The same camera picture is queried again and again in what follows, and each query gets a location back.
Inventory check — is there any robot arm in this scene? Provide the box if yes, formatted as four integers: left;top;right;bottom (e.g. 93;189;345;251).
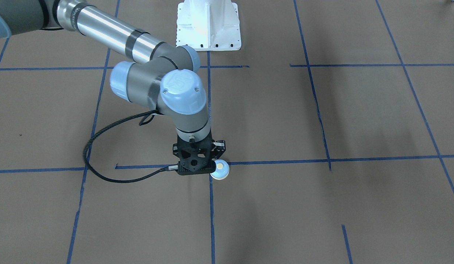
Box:
0;0;229;183

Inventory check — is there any brown paper table cover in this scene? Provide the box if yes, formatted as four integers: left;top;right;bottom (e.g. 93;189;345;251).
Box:
0;0;454;264

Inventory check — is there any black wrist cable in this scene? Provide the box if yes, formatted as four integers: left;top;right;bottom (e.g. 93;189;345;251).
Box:
82;110;181;183

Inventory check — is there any white camera mast base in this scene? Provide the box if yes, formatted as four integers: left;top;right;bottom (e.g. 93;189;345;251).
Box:
176;0;242;51

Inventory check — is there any blue and white bell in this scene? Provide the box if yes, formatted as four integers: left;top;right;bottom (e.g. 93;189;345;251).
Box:
210;159;230;180

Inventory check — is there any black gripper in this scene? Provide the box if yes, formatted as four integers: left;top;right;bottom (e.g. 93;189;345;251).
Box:
173;136;226;176

